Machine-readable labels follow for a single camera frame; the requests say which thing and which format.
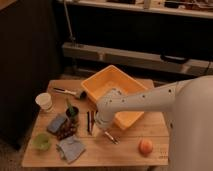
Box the bunch of dark grapes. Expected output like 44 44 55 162
56 120 78 140

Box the blue sponge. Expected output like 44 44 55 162
47 115 67 134

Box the orange peach fruit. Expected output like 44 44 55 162
138 139 153 156

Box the green plastic cup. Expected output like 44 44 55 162
33 133 51 150

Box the grey metal rail beam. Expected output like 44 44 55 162
62 42 213 76

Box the blue folded cloth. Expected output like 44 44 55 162
56 135 86 163

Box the grey metal pole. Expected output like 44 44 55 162
63 0 76 44

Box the small potted plant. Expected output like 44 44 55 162
66 100 79 123

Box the white paper cup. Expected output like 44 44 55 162
35 93 53 111

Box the yellow plastic bin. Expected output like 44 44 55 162
80 64 149 131

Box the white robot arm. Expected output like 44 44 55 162
95 75 213 171

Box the striped brown fabric strip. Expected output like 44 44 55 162
87 111 97 135

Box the wooden shelf with clutter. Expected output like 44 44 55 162
56 0 213 20

